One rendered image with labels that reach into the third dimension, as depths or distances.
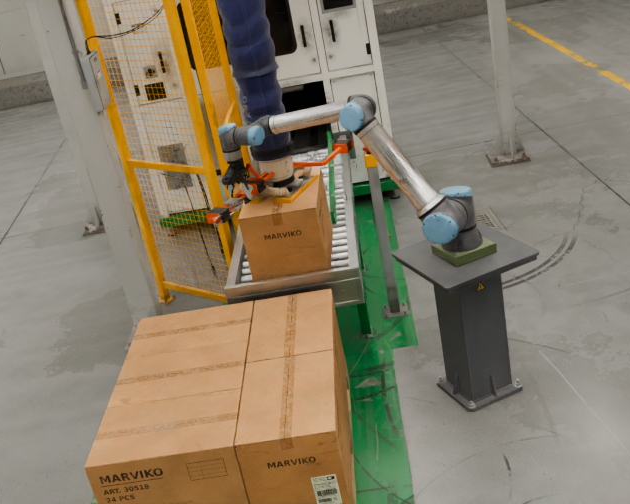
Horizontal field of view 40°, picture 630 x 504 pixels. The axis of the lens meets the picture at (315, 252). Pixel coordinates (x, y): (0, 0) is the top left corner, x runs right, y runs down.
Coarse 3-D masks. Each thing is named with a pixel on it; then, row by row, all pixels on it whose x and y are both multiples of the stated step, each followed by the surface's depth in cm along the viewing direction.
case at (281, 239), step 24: (312, 168) 488; (312, 192) 454; (240, 216) 442; (264, 216) 438; (288, 216) 437; (312, 216) 437; (264, 240) 443; (288, 240) 443; (312, 240) 442; (264, 264) 449; (288, 264) 449; (312, 264) 448
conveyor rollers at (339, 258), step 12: (300, 156) 642; (312, 156) 639; (324, 156) 632; (336, 156) 630; (324, 168) 614; (336, 168) 605; (324, 180) 590; (336, 180) 582; (336, 192) 564; (336, 204) 548; (336, 228) 508; (336, 240) 493; (336, 252) 483; (336, 264) 466; (348, 264) 466
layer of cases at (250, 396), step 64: (192, 320) 437; (256, 320) 425; (320, 320) 413; (128, 384) 392; (192, 384) 382; (256, 384) 372; (320, 384) 364; (128, 448) 347; (192, 448) 339; (256, 448) 337; (320, 448) 337
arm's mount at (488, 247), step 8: (488, 240) 401; (432, 248) 408; (440, 248) 403; (480, 248) 394; (488, 248) 396; (496, 248) 398; (440, 256) 404; (448, 256) 396; (456, 256) 391; (464, 256) 392; (472, 256) 393; (480, 256) 395; (456, 264) 392; (464, 264) 393
